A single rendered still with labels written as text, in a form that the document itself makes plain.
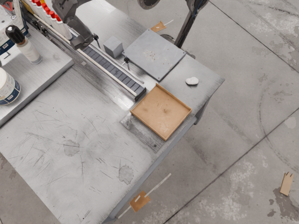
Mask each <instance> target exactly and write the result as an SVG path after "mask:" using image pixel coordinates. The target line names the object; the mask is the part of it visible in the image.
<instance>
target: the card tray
mask: <svg viewBox="0 0 299 224"><path fill-rule="evenodd" d="M130 112H131V113H132V114H133V115H135V116H136V117H137V118H138V119H139V120H140V121H142V122H143V123H144V124H145V125H146V126H148V127H149V128H150V129H151V130H153V131H154V132H155V133H156V134H158V135H159V136H160V137H161V138H162V139H163V140H165V141H166V140H167V139H168V138H169V137H170V136H171V134H172V133H173V132H174V131H175V130H176V129H177V128H178V126H179V125H180V124H181V123H182V122H183V121H184V119H185V118H186V117H187V116H188V115H189V114H190V113H191V112H192V108H191V107H189V106H188V105H186V104H185V103H184V102H182V101H181V100H180V99H178V98H177V97H176V96H174V95H173V94H172V93H170V92H169V91H167V90H166V89H165V88H163V87H162V86H161V85H159V84H158V83H157V82H156V86H155V87H154V88H153V89H152V90H151V91H150V92H149V93H148V94H147V95H146V96H145V97H144V98H143V99H142V100H141V101H140V102H139V103H138V104H137V105H136V106H135V107H134V108H133V109H132V110H130Z"/></svg>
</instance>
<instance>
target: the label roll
mask: <svg viewBox="0 0 299 224"><path fill-rule="evenodd" d="M19 93H20V84H19V83H18V81H16V80H15V79H14V78H13V77H12V76H10V75H9V74H8V73H7V72H6V71H5V70H4V69H2V68H0V105H7V104H9V103H11V102H13V101H14V100H15V99H16V98H17V97H18V95H19Z"/></svg>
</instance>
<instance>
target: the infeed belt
mask: <svg viewBox="0 0 299 224"><path fill-rule="evenodd" d="M28 12H29V13H30V14H31V15H32V16H34V15H33V14H32V13H31V12H30V11H28ZM34 17H35V16H34ZM35 18H36V17H35ZM36 19H37V18H36ZM51 31H52V30H51ZM53 32H54V31H53ZM54 33H55V32H54ZM55 34H56V33H55ZM71 34H72V33H71ZM56 35H57V34H56ZM72 36H73V38H72V39H71V40H69V41H70V42H71V41H72V40H74V39H76V38H77V37H76V36H75V35H74V34H72ZM59 37H60V36H59ZM60 38H61V37H60ZM61 39H62V38H61ZM64 41H65V40H64ZM65 42H66V41H65ZM66 43H67V42H66ZM68 44H69V43H68ZM70 46H71V45H70ZM78 52H79V51H78ZM82 52H84V53H85V54H86V55H88V56H89V57H90V58H92V59H93V60H94V61H95V62H97V63H98V64H99V65H101V66H102V67H103V68H104V69H105V70H107V71H108V72H109V73H111V74H112V75H113V76H114V77H116V78H117V79H118V80H120V81H121V82H122V83H123V84H125V85H126V86H127V87H129V88H130V89H131V90H132V91H134V92H135V93H136V94H137V95H136V96H135V95H133V94H132V93H131V92H130V93H131V94H132V95H133V96H135V97H137V96H138V95H139V94H140V93H141V92H142V91H143V90H144V88H143V87H142V86H141V85H139V84H138V83H137V82H136V81H134V80H133V79H131V78H130V77H129V76H127V75H126V74H125V73H124V72H122V71H121V70H120V69H118V68H117V67H116V66H114V65H113V64H112V63H110V62H109V61H108V60H107V59H105V58H104V57H103V56H101V55H100V54H99V53H98V52H96V51H95V50H93V49H92V48H91V47H90V46H87V47H86V48H85V49H84V50H82ZM79 53H80V52H79ZM80 54H81V53H80ZM83 56H84V55H83ZM84 57H85V56H84ZM85 58H86V57H85ZM87 59H88V58H87ZM88 60H89V59H88ZM89 61H90V60H89ZM90 62H91V61H90ZM92 63H93V62H92ZM93 64H94V63H93ZM94 65H95V64H94ZM97 67H98V66H97ZM98 68H99V67H98ZM99 69H100V68H99ZM102 71H103V70H102ZM103 72H104V71H103ZM104 73H105V72H104ZM106 74H107V73H106ZM107 75H108V74H107ZM108 76H109V75H108ZM109 77H110V76H109ZM111 78H112V77H111ZM112 79H113V78H112ZM113 80H114V79H113ZM114 81H115V80H114ZM116 82H117V81H116ZM117 83H118V82H117ZM118 84H119V83H118ZM121 86H122V85H121ZM122 87H123V86H122ZM123 88H124V87H123ZM124 89H126V88H124ZM126 90H127V89H126ZM127 91H128V90H127ZM128 92H129V91H128Z"/></svg>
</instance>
